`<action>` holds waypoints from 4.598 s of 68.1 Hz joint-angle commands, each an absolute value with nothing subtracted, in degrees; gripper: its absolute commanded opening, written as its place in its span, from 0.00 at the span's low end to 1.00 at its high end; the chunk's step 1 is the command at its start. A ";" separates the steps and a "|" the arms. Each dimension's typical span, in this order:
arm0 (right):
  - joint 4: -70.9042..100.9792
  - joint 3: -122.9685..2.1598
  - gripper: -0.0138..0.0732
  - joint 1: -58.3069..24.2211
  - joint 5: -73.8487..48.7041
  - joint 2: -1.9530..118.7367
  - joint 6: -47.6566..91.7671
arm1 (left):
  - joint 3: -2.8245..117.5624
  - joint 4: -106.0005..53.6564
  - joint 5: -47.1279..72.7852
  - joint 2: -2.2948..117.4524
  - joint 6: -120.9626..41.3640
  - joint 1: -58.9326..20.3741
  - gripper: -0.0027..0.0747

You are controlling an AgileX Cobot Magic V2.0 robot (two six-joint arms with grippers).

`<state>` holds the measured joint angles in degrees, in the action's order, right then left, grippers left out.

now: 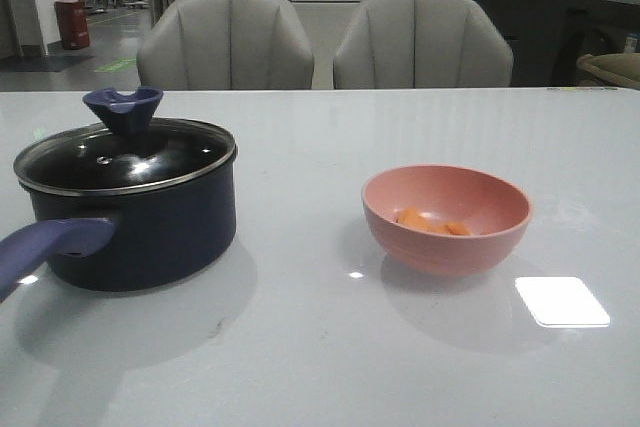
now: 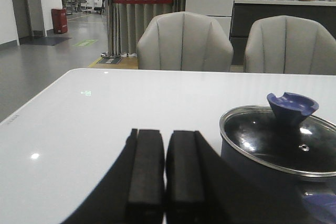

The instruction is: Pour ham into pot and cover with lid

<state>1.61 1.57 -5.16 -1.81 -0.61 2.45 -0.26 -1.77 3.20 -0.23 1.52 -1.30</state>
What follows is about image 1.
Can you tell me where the orange ham slice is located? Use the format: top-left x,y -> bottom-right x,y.
438,222 -> 471,236
396,207 -> 437,233

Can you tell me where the pink bowl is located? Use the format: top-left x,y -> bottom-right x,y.
361,164 -> 532,277

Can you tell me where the glass lid with blue knob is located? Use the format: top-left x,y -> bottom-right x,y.
13,86 -> 237,197

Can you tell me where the dark blue saucepan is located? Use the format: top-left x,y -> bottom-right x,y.
1,156 -> 236,296

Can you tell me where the right beige chair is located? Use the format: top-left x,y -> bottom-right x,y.
332,0 -> 514,89

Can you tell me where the beige chair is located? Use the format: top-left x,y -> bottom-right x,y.
136,0 -> 315,90
332,0 -> 514,89

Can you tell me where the left beige chair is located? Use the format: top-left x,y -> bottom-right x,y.
136,0 -> 315,90

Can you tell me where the red trash bin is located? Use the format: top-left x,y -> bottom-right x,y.
54,0 -> 90,50

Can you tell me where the beige cushion seat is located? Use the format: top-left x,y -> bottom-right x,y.
576,52 -> 639,90

